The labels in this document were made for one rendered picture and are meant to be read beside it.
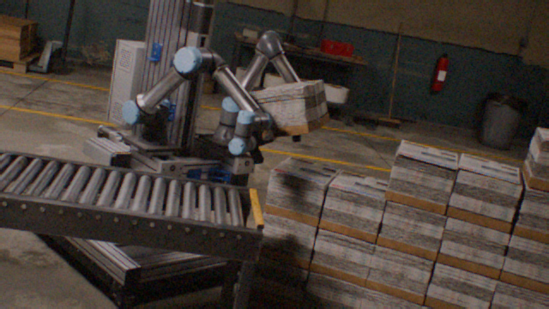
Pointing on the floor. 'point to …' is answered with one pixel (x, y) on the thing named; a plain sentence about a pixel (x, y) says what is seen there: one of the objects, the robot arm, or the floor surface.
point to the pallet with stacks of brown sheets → (18, 43)
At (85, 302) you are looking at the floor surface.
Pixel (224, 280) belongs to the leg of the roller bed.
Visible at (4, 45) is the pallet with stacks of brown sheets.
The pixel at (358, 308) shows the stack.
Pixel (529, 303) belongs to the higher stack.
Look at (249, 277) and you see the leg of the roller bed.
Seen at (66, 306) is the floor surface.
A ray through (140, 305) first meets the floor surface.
